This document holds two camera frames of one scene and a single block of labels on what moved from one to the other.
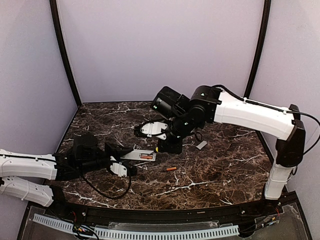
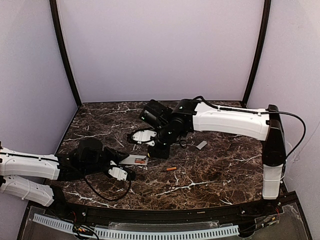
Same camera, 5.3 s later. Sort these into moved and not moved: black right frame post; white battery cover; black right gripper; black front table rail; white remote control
Moved: black right gripper; white remote control
Not moved: black front table rail; white battery cover; black right frame post
